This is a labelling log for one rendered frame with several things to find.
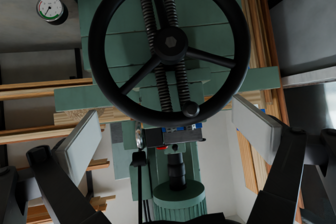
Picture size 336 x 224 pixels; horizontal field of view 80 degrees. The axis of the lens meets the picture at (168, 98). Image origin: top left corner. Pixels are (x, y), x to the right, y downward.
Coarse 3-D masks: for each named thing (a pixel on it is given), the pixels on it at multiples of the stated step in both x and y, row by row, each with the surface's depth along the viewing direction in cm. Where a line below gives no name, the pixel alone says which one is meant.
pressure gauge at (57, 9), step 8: (40, 0) 47; (48, 0) 47; (56, 0) 47; (40, 8) 47; (56, 8) 47; (64, 8) 48; (40, 16) 47; (48, 16) 47; (56, 16) 47; (64, 16) 48; (56, 24) 49
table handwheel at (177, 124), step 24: (120, 0) 36; (216, 0) 36; (96, 24) 34; (168, 24) 36; (240, 24) 35; (96, 48) 34; (168, 48) 34; (192, 48) 36; (240, 48) 35; (96, 72) 34; (144, 72) 35; (240, 72) 35; (120, 96) 34; (216, 96) 35; (144, 120) 34; (168, 120) 34; (192, 120) 34
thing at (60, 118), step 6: (108, 108) 68; (54, 114) 67; (60, 114) 67; (66, 114) 68; (102, 114) 68; (108, 114) 68; (54, 120) 67; (60, 120) 67; (66, 120) 67; (72, 120) 68
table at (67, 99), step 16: (144, 80) 44; (176, 80) 44; (192, 80) 44; (208, 80) 45; (224, 80) 54; (256, 80) 54; (272, 80) 54; (64, 96) 52; (80, 96) 53; (96, 96) 53; (128, 96) 53
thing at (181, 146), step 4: (172, 144) 64; (180, 144) 64; (184, 144) 64; (168, 148) 64; (180, 148) 64; (184, 148) 64; (164, 152) 64; (168, 152) 64; (172, 152) 64; (176, 152) 64; (180, 152) 65
